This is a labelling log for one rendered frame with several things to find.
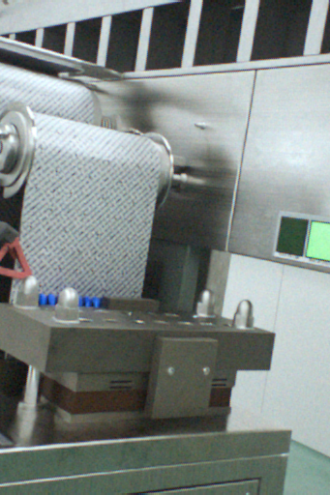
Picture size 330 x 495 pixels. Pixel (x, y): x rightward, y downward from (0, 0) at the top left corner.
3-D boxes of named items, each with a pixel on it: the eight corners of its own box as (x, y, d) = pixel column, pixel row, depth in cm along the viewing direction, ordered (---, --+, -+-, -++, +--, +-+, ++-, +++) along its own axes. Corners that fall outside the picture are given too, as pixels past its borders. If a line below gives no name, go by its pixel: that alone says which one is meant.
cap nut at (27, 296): (8, 304, 109) (13, 273, 109) (32, 305, 112) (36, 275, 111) (19, 308, 106) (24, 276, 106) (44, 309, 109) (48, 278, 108)
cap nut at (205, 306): (189, 312, 129) (193, 286, 129) (205, 313, 131) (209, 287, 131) (202, 316, 126) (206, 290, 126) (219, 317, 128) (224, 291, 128)
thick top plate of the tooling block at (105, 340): (-10, 344, 110) (-3, 302, 110) (205, 346, 134) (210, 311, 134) (44, 373, 97) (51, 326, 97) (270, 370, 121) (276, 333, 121)
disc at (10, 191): (-18, 187, 125) (-1, 95, 123) (-15, 187, 126) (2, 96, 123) (21, 207, 114) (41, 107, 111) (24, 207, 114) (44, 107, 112)
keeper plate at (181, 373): (143, 414, 107) (155, 335, 107) (198, 411, 113) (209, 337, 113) (153, 420, 105) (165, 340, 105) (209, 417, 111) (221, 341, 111)
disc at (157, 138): (114, 206, 141) (132, 127, 138) (116, 207, 141) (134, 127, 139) (159, 225, 129) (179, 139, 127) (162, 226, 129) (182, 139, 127)
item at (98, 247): (8, 309, 115) (25, 187, 114) (136, 314, 129) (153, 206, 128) (9, 310, 115) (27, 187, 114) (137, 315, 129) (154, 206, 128)
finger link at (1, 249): (22, 298, 113) (-25, 261, 108) (2, 289, 119) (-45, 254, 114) (49, 260, 115) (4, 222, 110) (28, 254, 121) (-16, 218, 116)
